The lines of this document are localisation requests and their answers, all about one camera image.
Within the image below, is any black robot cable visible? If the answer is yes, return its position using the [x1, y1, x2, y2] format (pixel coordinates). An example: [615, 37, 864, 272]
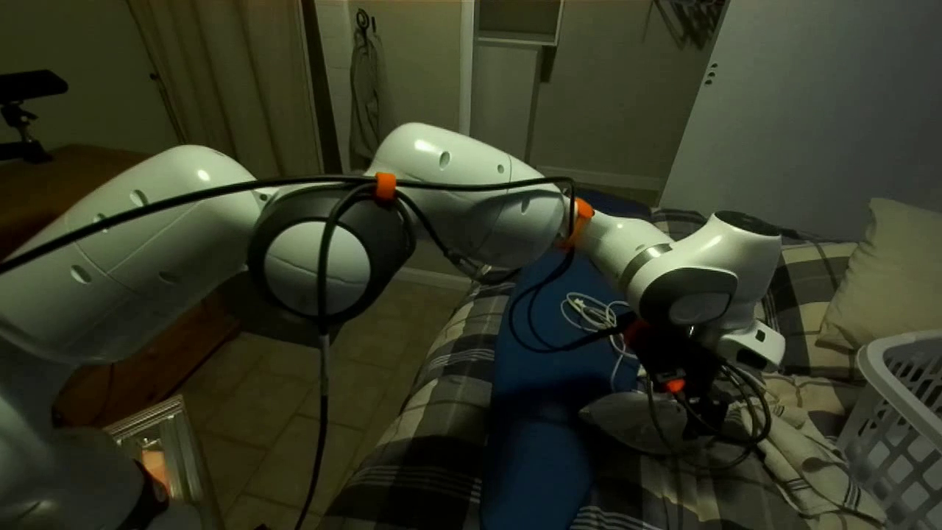
[0, 171, 778, 530]

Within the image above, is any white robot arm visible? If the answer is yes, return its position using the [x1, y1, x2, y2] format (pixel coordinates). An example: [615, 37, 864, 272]
[0, 123, 787, 530]

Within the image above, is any white clothes iron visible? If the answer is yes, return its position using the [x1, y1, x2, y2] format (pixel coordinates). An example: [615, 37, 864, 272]
[580, 388, 718, 456]

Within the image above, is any white laundry basket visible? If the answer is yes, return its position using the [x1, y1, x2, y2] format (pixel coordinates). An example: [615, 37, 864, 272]
[840, 330, 942, 530]

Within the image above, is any black clamp stand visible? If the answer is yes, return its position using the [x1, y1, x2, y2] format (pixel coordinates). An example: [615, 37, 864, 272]
[0, 70, 67, 162]

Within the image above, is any white iron power cord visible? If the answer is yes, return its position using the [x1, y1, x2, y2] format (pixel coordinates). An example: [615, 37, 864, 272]
[556, 288, 646, 391]

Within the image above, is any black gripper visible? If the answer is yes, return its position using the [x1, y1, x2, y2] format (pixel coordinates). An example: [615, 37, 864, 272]
[627, 321, 743, 440]

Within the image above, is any beige pillow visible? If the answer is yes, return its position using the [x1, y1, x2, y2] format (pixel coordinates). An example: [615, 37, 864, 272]
[820, 198, 942, 355]

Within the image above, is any blue ironing board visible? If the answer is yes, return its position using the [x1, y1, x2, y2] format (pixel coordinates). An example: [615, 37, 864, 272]
[481, 251, 637, 530]

